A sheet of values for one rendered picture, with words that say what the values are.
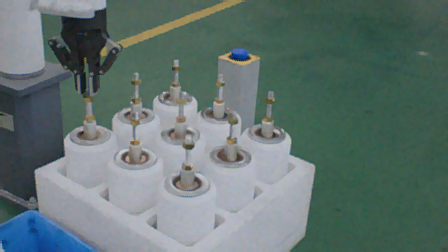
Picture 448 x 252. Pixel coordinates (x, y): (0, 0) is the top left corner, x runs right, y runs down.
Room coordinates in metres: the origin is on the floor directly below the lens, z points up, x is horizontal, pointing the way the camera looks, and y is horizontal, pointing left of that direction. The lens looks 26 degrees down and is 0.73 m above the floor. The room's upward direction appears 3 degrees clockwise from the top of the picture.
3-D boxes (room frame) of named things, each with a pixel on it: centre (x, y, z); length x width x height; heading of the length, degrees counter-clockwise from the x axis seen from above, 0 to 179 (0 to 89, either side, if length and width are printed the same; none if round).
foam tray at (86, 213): (0.90, 0.05, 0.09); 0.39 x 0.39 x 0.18; 53
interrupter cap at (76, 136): (0.88, 0.22, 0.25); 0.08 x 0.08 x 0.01
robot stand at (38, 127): (1.06, 0.40, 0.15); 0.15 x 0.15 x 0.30; 60
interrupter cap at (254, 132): (0.92, -0.12, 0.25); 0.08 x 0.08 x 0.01
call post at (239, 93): (1.18, -0.07, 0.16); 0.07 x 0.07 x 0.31; 53
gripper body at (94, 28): (0.88, 0.22, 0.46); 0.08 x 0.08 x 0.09
